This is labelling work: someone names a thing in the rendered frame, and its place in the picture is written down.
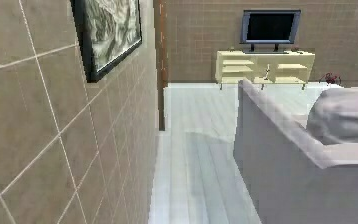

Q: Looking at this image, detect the black framed wall picture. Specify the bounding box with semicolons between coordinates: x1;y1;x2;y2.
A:
70;0;143;84

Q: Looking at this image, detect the grey sofa cushion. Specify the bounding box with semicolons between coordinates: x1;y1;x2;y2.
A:
305;87;358;146

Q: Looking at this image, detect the red leafed house plant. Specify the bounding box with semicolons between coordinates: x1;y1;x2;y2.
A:
318;71;343;85

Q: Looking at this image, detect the grey sofa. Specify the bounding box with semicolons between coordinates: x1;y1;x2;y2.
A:
232;78;358;224

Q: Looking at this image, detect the grey flat television set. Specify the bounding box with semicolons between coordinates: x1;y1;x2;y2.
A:
239;9;302;54

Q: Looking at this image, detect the cream television stand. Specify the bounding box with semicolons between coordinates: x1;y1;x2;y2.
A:
214;49;316;91

